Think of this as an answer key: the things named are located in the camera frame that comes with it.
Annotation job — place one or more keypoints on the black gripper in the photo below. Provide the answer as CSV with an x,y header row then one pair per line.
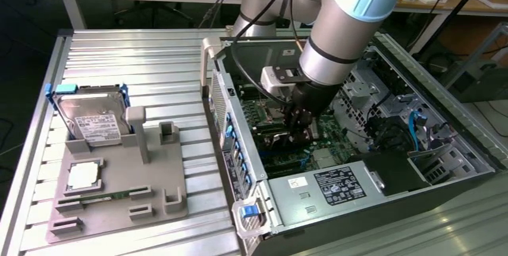
x,y
314,98

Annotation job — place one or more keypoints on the green graphics card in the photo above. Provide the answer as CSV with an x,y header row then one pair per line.
x,y
273,140

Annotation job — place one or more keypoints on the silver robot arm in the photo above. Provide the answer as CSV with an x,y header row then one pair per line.
x,y
341,29

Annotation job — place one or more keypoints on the metal disk bay cage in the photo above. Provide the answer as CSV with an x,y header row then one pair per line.
x,y
357,89

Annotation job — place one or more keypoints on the green motherboard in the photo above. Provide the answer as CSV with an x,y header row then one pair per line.
x,y
330,137

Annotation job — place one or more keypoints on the silver chipset heatsink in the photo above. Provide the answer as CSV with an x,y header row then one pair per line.
x,y
325,159

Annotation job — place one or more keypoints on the black plastic shroud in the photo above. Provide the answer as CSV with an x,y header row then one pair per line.
x,y
388,172

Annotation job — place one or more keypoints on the grey power supply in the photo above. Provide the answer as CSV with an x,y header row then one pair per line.
x,y
301,196

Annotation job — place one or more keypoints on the blue case latch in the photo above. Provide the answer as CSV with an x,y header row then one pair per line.
x,y
249,211

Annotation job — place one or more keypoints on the black floor box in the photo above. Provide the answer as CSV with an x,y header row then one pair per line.
x,y
484,86

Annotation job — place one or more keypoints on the open black PC case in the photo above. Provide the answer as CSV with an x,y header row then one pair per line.
x,y
436,202

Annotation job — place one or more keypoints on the black slanted pole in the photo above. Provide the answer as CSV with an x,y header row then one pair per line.
x,y
456,9

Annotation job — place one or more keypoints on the black chair base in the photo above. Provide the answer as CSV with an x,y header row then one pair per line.
x,y
158,12

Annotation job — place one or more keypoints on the grey parts rack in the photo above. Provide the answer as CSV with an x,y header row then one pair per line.
x,y
130,172

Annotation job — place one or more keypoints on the silver hard disk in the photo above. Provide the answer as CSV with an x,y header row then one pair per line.
x,y
94,119

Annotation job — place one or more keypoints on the hard disk drive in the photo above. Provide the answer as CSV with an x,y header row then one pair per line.
x,y
65,89

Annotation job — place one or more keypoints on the green RAM stick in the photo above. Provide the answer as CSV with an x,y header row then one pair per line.
x,y
98,198

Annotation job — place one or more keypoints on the silver CPU chip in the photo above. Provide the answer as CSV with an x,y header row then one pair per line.
x,y
82,176

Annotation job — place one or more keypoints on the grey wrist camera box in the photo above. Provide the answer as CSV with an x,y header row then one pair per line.
x,y
272,81

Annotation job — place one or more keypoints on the aluminium profile frame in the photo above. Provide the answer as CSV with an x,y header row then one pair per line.
x,y
488,41

